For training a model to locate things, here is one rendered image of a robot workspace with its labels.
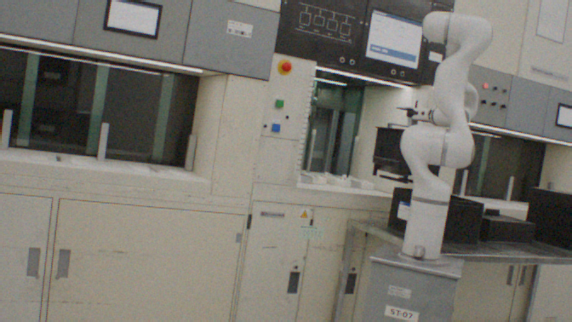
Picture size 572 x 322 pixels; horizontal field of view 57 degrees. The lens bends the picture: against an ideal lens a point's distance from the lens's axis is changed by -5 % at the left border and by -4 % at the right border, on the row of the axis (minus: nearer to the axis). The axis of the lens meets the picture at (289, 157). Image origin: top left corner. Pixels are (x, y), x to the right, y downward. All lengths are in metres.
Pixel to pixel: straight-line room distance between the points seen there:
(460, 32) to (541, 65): 1.41
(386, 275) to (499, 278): 1.52
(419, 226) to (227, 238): 0.84
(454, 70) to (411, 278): 0.66
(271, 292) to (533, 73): 1.79
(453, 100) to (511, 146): 1.96
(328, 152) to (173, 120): 1.13
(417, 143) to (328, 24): 0.82
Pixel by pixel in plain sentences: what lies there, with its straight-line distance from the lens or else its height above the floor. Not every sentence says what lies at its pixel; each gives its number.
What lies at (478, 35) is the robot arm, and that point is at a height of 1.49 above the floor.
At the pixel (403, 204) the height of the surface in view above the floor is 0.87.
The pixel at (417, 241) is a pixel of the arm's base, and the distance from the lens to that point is 1.75.
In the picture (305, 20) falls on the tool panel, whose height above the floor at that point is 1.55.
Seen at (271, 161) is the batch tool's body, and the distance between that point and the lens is 2.24.
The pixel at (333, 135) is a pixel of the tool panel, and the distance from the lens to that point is 3.31.
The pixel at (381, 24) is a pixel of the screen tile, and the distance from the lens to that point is 2.48.
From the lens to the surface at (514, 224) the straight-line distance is 2.52.
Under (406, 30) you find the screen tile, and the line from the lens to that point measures 2.56.
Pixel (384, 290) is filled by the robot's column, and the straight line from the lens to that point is 1.72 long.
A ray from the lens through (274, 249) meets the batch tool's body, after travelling 2.32.
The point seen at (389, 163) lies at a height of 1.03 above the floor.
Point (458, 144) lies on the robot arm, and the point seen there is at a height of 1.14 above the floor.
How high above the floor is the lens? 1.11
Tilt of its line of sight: 3 degrees down
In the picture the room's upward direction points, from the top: 9 degrees clockwise
